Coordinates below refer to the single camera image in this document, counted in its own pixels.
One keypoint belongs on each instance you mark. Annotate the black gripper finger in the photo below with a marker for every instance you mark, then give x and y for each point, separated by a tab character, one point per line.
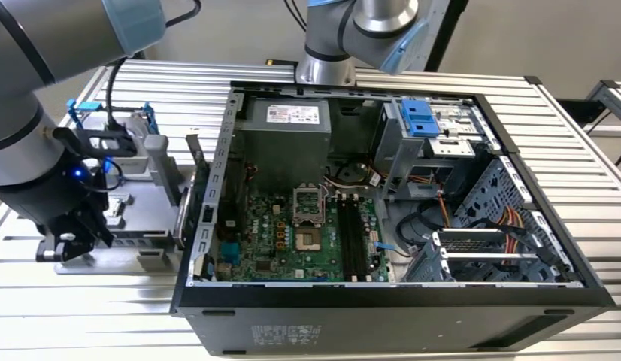
96	225
64	249

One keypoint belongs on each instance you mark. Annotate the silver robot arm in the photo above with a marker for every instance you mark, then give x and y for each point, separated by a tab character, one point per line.
24	150

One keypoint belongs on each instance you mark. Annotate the RAM slot with white clips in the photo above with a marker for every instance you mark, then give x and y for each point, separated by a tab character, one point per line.
352	237
364	237

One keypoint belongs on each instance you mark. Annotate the silver CPU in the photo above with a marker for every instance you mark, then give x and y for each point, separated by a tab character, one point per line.
116	208

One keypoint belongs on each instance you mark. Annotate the grey parts rack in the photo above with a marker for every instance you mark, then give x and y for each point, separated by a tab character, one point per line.
144	218

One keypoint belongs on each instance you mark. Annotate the hard disk in blue carrier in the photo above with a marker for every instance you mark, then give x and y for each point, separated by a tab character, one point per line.
135	165

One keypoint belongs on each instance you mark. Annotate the green graphics card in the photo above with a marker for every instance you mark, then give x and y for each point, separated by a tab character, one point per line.
201	180

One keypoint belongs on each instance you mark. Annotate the blue board connector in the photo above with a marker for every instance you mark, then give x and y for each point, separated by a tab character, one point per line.
229	252

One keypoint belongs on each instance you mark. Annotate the black case fan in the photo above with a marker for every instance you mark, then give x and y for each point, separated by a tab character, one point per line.
232	195

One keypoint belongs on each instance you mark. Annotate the black chipset chip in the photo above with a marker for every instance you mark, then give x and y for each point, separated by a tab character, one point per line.
264	266

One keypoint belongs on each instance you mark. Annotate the CPU socket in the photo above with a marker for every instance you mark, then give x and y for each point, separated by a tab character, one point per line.
308	240

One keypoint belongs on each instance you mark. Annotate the grey power supply unit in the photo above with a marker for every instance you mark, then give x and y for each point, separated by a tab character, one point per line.
285	150

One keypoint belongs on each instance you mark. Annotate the green motherboard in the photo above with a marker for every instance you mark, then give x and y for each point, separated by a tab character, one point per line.
315	263

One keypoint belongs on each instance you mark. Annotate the blue expansion slot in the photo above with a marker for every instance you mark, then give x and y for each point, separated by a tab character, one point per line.
315	280

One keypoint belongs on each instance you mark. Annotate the black round speaker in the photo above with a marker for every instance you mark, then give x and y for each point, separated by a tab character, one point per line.
355	173

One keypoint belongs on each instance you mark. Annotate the black PC case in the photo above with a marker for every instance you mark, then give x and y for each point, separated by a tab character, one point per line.
340	323

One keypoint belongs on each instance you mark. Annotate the beige power connector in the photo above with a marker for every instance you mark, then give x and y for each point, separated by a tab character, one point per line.
374	237

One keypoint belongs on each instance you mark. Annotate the yellow tipped black plug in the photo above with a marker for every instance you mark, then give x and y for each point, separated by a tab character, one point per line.
271	61

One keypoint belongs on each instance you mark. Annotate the blue tabbed data connector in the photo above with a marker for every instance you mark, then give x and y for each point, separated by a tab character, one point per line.
385	246

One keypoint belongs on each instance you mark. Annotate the blue plastic drive latch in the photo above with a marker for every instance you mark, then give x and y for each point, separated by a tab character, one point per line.
417	124

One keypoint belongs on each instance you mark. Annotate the metal disk bay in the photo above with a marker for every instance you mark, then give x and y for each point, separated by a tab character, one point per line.
470	240

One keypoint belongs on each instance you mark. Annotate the grey metal drive cage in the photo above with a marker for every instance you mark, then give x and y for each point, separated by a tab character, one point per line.
457	148

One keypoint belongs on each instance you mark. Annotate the aluminium side table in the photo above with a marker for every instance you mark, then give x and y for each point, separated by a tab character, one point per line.
610	109

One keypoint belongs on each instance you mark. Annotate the black metal post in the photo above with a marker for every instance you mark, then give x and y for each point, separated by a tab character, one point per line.
448	37

